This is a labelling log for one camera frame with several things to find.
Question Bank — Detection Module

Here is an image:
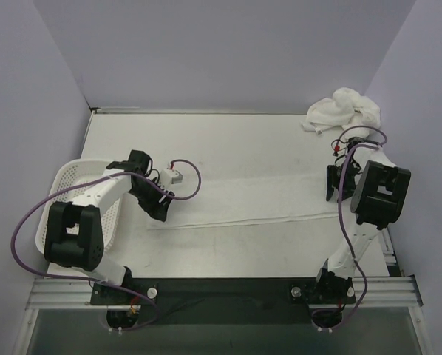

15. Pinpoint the white towel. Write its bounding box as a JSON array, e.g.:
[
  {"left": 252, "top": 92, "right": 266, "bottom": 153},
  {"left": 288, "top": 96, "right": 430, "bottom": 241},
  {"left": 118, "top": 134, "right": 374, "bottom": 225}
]
[
  {"left": 300, "top": 87, "right": 381, "bottom": 138},
  {"left": 146, "top": 175, "right": 338, "bottom": 230}
]

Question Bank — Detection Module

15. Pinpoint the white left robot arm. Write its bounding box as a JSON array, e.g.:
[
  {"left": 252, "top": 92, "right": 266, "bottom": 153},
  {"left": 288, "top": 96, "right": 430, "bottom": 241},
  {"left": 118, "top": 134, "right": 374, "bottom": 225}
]
[{"left": 44, "top": 150, "right": 183, "bottom": 305}]

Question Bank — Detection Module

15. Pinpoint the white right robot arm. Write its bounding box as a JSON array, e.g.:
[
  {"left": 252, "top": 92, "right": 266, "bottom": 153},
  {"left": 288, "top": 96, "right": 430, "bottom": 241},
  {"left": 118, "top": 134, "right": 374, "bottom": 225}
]
[{"left": 312, "top": 137, "right": 411, "bottom": 303}]

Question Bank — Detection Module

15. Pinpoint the crumpled white towel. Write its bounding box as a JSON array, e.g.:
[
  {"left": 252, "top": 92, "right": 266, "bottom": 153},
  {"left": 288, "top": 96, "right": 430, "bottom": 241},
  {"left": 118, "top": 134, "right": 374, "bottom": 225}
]
[{"left": 300, "top": 87, "right": 381, "bottom": 138}]

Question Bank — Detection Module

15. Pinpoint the white perforated plastic basket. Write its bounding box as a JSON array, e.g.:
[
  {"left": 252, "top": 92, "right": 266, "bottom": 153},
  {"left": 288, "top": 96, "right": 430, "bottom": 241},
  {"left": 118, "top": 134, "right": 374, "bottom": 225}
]
[{"left": 34, "top": 158, "right": 128, "bottom": 258}]

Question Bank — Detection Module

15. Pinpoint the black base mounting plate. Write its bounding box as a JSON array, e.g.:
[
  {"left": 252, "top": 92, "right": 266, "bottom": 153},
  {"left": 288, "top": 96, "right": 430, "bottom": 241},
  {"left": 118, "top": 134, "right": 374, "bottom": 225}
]
[{"left": 90, "top": 277, "right": 356, "bottom": 328}]

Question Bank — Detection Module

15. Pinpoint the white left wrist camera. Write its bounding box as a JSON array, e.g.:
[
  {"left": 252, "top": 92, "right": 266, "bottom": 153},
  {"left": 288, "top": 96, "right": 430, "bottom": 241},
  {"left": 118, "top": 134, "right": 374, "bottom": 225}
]
[{"left": 160, "top": 169, "right": 183, "bottom": 187}]

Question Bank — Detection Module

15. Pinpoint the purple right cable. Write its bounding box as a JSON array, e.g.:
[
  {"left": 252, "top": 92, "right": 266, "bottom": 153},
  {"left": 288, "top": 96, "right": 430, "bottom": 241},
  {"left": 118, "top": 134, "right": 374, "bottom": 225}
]
[{"left": 311, "top": 127, "right": 388, "bottom": 330}]

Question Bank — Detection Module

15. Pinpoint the purple cable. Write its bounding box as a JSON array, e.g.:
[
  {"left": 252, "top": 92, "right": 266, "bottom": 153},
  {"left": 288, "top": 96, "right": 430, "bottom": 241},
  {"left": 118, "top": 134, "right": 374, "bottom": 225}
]
[
  {"left": 10, "top": 159, "right": 203, "bottom": 330},
  {"left": 311, "top": 127, "right": 388, "bottom": 330}
]

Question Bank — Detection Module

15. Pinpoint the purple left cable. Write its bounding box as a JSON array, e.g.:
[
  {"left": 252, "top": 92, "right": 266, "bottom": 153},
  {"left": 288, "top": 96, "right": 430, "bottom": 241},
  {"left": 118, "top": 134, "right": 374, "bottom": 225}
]
[{"left": 10, "top": 159, "right": 203, "bottom": 330}]

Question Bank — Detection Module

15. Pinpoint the aluminium front rail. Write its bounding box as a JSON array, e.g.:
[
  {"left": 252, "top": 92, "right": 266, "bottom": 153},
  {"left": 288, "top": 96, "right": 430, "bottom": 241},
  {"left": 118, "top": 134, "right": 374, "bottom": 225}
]
[{"left": 26, "top": 277, "right": 423, "bottom": 310}]

